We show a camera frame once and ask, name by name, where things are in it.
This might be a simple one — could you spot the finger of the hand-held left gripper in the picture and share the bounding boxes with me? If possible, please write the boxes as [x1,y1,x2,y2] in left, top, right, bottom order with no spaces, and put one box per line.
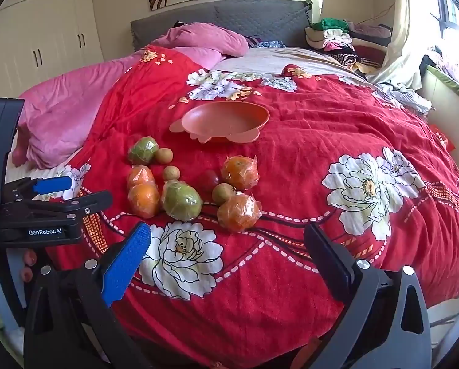
[28,190,113,218]
[1,176,73,200]

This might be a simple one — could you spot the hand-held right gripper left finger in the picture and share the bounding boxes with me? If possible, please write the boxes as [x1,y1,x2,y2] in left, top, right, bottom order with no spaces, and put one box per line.
[22,221,165,369]

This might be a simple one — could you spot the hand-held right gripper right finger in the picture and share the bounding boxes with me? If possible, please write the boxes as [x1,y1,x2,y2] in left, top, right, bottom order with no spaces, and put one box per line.
[304,222,434,369]

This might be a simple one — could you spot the orange tangerine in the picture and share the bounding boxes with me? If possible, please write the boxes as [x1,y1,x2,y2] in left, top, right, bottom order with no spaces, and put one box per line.
[221,155,260,192]
[127,165,156,190]
[217,193,262,233]
[127,182,161,219]

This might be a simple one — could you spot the small green tangerine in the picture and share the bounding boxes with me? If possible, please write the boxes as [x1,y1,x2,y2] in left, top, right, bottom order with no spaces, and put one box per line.
[127,136,160,166]

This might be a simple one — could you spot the large green tangerine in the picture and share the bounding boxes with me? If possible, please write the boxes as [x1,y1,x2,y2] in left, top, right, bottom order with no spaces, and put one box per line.
[160,180,204,223]

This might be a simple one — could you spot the red tomato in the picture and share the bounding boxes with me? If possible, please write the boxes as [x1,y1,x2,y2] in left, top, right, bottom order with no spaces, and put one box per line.
[199,170,220,193]

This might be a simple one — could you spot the pink plastic plate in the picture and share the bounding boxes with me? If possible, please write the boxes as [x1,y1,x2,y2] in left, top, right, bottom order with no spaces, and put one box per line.
[169,102,270,145]

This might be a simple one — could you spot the white mattress sheet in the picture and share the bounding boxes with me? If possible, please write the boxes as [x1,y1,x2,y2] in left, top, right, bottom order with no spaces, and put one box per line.
[1,134,84,200]

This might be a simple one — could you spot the red floral blanket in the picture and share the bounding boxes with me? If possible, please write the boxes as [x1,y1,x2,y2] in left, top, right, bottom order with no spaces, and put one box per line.
[45,45,459,369]

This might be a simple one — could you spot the pink quilt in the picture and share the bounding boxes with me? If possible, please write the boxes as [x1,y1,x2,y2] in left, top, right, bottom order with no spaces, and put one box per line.
[10,23,249,170]

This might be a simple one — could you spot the white wardrobe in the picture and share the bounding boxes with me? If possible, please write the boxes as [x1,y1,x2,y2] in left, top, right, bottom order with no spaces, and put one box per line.
[0,0,104,124]

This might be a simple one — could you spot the red packet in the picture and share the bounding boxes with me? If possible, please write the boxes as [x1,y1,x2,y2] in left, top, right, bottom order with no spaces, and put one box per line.
[429,123,457,152]

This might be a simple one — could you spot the white grey garment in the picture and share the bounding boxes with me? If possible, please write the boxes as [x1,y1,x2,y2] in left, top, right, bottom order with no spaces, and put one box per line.
[370,81,433,115]

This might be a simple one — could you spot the cream window seat green trim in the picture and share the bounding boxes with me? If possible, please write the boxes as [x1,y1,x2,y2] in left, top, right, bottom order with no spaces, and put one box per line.
[418,63,459,170]

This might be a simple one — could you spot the beige bed sheet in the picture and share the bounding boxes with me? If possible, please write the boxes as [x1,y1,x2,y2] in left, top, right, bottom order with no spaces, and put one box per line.
[214,46,368,85]

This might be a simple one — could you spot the pile of folded clothes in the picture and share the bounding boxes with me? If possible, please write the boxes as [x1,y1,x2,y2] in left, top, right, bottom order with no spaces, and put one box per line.
[304,17,393,75]

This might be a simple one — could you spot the blue floral cloth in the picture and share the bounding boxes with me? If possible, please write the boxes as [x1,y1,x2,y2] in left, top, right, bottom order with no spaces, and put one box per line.
[249,36,292,49]

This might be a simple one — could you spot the dark clothes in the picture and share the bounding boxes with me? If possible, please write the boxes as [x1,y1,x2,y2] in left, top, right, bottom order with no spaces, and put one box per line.
[419,46,449,81]

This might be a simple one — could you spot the purple patterned cloth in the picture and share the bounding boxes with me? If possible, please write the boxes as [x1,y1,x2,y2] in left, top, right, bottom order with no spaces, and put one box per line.
[431,48,459,93]

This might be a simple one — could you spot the pink pillow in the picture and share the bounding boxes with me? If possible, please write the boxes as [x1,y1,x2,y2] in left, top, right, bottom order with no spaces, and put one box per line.
[130,0,311,52]

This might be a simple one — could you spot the cream curtain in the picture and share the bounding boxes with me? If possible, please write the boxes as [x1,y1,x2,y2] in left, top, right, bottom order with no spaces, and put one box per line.
[366,0,439,89]

